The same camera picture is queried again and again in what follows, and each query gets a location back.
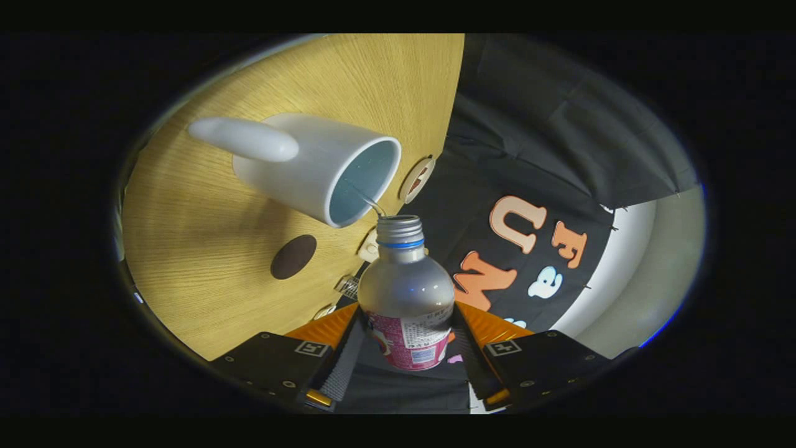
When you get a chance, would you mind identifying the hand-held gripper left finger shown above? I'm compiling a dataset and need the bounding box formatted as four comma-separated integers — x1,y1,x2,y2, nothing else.
211,303,366,411

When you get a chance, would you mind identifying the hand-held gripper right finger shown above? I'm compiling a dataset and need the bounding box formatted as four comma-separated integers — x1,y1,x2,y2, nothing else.
451,302,614,411

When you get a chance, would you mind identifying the silver bottle with red label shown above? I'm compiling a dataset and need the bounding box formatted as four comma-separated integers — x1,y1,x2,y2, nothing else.
358,215,456,372

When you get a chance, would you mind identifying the dark brown round coaster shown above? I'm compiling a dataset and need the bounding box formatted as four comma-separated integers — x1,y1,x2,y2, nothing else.
271,235,318,280

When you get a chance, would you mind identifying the clear juice stream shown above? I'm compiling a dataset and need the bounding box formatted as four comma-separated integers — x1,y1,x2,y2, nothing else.
356,187,387,218

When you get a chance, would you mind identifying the white cup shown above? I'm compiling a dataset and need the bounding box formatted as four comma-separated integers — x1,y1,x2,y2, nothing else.
188,113,402,228

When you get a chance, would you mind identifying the white toaster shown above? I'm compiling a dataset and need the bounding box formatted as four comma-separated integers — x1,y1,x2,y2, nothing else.
358,227,381,263

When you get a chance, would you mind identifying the white round plate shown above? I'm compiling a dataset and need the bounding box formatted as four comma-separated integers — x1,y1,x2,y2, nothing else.
399,157,436,205

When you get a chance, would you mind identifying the wooden table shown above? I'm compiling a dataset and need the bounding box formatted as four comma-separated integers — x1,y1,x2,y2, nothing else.
118,34,466,362

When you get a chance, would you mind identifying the black backdrop cloth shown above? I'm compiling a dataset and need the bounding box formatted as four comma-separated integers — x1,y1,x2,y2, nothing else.
336,34,700,414

